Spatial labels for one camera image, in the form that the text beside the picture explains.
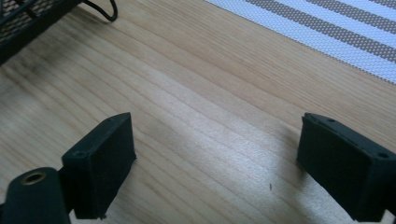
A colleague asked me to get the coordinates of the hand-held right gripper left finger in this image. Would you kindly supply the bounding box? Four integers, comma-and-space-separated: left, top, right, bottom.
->
59, 112, 137, 220

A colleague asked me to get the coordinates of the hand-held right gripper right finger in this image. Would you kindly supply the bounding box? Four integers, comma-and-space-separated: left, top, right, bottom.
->
296, 112, 396, 223

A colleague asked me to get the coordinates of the grey and white striped placemat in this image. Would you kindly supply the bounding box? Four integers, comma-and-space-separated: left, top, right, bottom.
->
204, 0, 396, 85

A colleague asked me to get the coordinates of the black wire mesh basket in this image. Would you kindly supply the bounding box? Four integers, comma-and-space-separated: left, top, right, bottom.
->
0, 0, 119, 65

